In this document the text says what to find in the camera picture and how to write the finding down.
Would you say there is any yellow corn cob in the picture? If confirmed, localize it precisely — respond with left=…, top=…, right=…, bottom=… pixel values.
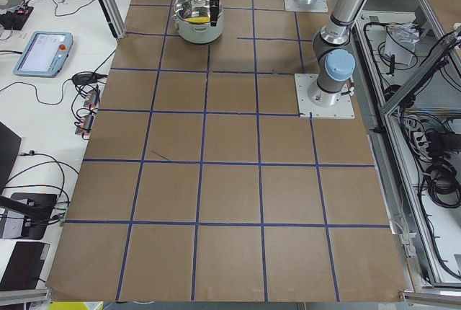
left=187, top=17, right=210, bottom=24

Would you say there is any pale green cooking pot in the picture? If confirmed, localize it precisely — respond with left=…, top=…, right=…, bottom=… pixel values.
left=172, top=6, right=224, bottom=44

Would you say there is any near blue teach pendant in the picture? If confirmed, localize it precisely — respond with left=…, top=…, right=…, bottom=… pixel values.
left=13, top=31, right=73, bottom=78

